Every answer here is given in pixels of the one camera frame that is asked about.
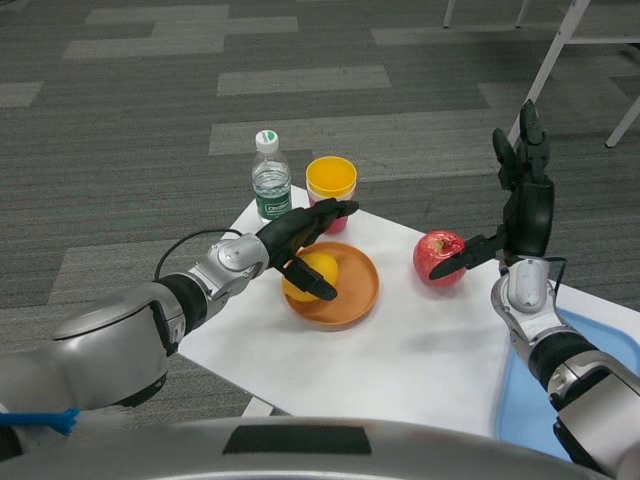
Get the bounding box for clear plastic water bottle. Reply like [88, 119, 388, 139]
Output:
[251, 129, 293, 224]

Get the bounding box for yellow plastic cup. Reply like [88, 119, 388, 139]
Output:
[305, 156, 359, 195]

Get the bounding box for pink plastic cup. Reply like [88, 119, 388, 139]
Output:
[309, 197, 351, 235]

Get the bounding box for silver robot chest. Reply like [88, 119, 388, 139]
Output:
[0, 417, 616, 480]

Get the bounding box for light blue tray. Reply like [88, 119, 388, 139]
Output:
[496, 307, 640, 454]

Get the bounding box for white table with crossbar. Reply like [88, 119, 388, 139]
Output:
[507, 0, 640, 149]

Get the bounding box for orange round plate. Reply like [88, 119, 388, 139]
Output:
[283, 241, 380, 333]

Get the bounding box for yellow lemon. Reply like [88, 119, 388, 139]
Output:
[282, 252, 340, 303]

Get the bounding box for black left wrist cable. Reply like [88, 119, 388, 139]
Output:
[153, 228, 246, 281]

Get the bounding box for blue cable tie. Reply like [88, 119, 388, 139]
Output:
[0, 408, 81, 437]

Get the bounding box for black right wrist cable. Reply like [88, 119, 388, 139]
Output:
[546, 256, 569, 292]

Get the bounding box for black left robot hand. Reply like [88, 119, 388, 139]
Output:
[257, 198, 360, 301]

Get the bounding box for white plastic cup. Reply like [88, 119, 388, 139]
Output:
[306, 184, 357, 205]

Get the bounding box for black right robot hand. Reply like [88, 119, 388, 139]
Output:
[429, 98, 556, 280]

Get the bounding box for white desk legs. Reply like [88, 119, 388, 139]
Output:
[443, 0, 532, 29]

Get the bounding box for red apple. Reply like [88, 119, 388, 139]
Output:
[412, 229, 469, 287]

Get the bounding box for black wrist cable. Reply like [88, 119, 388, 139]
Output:
[546, 256, 569, 292]
[153, 228, 246, 281]

